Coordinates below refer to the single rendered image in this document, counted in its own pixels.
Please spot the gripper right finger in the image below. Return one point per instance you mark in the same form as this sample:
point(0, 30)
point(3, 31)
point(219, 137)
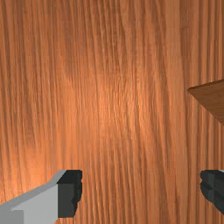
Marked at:
point(214, 188)

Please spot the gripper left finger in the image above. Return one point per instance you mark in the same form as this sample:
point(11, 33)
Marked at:
point(43, 202)

